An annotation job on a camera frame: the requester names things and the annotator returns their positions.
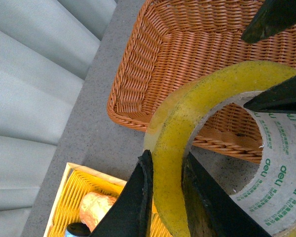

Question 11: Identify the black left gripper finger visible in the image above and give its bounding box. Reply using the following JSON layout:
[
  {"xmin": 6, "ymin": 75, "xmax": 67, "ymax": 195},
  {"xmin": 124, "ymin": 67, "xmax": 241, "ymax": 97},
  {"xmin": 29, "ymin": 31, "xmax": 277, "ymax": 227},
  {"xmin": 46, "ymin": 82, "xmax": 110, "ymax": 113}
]
[
  {"xmin": 182, "ymin": 153, "xmax": 270, "ymax": 237},
  {"xmin": 90, "ymin": 150, "xmax": 153, "ymax": 237}
]

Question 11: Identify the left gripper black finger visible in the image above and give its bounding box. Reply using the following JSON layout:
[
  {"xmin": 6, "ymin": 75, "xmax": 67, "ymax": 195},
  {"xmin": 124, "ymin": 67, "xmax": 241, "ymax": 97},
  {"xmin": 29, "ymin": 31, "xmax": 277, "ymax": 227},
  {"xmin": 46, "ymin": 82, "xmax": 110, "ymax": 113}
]
[
  {"xmin": 241, "ymin": 0, "xmax": 296, "ymax": 43},
  {"xmin": 244, "ymin": 75, "xmax": 296, "ymax": 114}
]

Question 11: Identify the yellow packing tape roll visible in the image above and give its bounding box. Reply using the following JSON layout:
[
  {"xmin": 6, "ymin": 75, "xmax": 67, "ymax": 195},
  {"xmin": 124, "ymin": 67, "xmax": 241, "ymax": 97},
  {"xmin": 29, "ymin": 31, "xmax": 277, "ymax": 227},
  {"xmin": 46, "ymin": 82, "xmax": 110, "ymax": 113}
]
[{"xmin": 144, "ymin": 61, "xmax": 296, "ymax": 237}]

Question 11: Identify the yellow wicker basket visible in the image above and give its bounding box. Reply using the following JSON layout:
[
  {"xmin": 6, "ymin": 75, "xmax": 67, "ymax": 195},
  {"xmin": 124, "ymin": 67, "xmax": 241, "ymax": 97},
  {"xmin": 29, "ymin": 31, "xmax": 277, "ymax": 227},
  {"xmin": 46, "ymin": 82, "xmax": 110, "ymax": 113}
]
[{"xmin": 43, "ymin": 162, "xmax": 174, "ymax": 237}]

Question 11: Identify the brown wicker basket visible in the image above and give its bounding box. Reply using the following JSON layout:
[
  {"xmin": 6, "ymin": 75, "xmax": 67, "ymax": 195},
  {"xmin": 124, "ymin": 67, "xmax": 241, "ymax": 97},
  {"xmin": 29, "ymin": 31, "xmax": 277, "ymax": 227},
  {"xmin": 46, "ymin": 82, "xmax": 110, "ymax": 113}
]
[{"xmin": 107, "ymin": 0, "xmax": 296, "ymax": 164}]

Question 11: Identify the toy croissant bread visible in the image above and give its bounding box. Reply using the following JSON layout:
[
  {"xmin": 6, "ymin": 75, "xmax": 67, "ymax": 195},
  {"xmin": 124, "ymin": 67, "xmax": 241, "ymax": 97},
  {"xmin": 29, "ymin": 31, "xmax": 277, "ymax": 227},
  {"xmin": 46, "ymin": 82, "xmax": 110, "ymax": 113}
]
[{"xmin": 79, "ymin": 192, "xmax": 117, "ymax": 232}]

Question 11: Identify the pink soda can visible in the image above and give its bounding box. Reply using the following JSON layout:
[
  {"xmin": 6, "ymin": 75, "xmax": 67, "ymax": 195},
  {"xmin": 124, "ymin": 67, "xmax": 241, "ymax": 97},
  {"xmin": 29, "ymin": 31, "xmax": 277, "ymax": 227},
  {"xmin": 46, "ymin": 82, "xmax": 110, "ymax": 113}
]
[{"xmin": 64, "ymin": 222, "xmax": 91, "ymax": 237}]

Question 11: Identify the grey curtain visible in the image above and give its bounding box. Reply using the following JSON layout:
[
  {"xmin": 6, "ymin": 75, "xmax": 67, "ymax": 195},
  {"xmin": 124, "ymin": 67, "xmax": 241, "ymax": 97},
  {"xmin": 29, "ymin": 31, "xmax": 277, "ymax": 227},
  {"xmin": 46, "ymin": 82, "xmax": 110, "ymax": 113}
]
[{"xmin": 0, "ymin": 0, "xmax": 117, "ymax": 237}]

